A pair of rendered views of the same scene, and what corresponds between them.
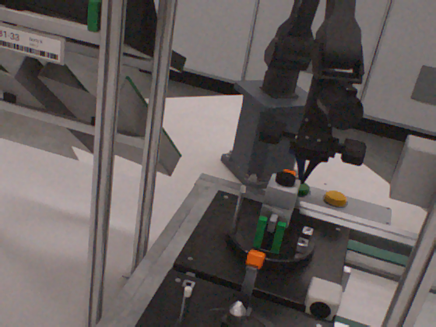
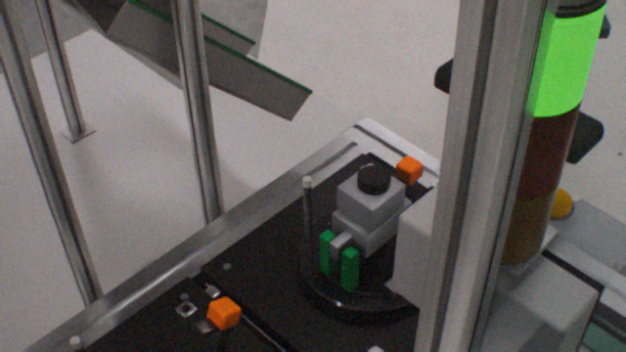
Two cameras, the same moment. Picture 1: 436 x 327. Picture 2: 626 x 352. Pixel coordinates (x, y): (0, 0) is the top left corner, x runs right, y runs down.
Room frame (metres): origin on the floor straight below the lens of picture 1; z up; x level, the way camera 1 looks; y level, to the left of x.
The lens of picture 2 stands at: (0.31, -0.35, 1.57)
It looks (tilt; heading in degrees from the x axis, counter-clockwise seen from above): 44 degrees down; 32
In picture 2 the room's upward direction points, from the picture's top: 1 degrees counter-clockwise
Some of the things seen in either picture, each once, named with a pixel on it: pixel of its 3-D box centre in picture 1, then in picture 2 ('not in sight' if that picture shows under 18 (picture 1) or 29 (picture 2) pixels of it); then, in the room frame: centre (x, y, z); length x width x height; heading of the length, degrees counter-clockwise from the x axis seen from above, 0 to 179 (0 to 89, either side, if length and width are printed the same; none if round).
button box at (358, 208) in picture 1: (330, 213); not in sight; (0.95, -0.26, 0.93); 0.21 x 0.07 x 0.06; 77
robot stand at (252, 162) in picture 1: (268, 133); not in sight; (1.21, -0.15, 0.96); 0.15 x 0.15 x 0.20; 29
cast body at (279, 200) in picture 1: (279, 198); (365, 208); (0.75, -0.13, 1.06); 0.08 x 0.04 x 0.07; 167
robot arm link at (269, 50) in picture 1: (290, 53); not in sight; (1.21, -0.15, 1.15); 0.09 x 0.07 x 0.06; 101
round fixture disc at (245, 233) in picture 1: (270, 238); (370, 259); (0.76, -0.13, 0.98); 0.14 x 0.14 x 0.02
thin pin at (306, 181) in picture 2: (238, 209); (307, 210); (0.75, -0.07, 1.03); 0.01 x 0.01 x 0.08; 77
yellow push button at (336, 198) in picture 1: (335, 199); not in sight; (0.95, -0.26, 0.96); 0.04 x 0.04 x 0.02
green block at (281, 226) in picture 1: (278, 237); (350, 269); (0.72, -0.13, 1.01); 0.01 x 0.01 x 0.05; 77
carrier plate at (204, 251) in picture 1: (268, 247); (369, 272); (0.76, -0.13, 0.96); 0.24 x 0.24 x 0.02; 77
